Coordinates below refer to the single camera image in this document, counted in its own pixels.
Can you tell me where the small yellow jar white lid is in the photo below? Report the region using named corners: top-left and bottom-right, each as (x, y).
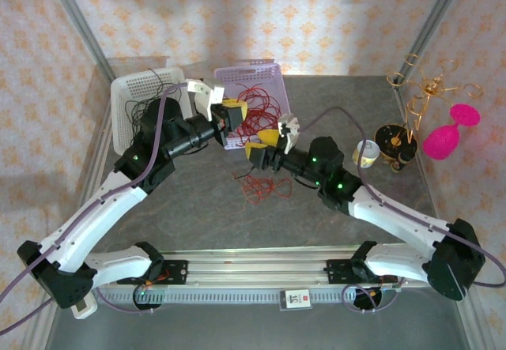
top-left (353, 139), bottom-right (381, 168)

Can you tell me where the lilac plastic basket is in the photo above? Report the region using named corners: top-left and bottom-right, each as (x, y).
top-left (213, 62), bottom-right (294, 152)

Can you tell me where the white plastic basket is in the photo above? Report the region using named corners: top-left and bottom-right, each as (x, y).
top-left (110, 67), bottom-right (195, 157)

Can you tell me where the pink goblet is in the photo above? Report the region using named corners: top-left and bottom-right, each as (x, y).
top-left (421, 103), bottom-right (482, 161)

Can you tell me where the white label card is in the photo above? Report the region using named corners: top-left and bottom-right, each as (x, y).
top-left (279, 288), bottom-right (313, 311)

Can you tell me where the white digital timer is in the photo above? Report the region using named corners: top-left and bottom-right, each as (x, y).
top-left (72, 294), bottom-right (99, 320)

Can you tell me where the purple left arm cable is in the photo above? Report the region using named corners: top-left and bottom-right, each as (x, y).
top-left (0, 82), bottom-right (191, 335)

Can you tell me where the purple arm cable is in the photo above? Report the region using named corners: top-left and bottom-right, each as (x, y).
top-left (0, 82), bottom-right (191, 335)
top-left (296, 107), bottom-right (506, 314)

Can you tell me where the red cable bundle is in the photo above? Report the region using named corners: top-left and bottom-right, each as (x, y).
top-left (232, 83), bottom-right (284, 137)

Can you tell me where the black cable bundle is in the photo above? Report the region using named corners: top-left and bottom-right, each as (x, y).
top-left (125, 68), bottom-right (187, 145)

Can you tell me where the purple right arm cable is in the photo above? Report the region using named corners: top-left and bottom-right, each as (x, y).
top-left (296, 107), bottom-right (506, 314)

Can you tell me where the gold wire stand black base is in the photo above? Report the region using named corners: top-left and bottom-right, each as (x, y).
top-left (374, 53), bottom-right (484, 173)

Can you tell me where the aluminium rail beam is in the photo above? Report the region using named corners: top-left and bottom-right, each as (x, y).
top-left (41, 247), bottom-right (474, 290)

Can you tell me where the aluminium frame post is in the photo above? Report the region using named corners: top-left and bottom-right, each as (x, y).
top-left (396, 0), bottom-right (470, 75)
top-left (41, 0), bottom-right (116, 85)

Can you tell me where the grey slotted cable duct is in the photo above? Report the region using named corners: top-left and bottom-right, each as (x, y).
top-left (59, 288), bottom-right (400, 304)

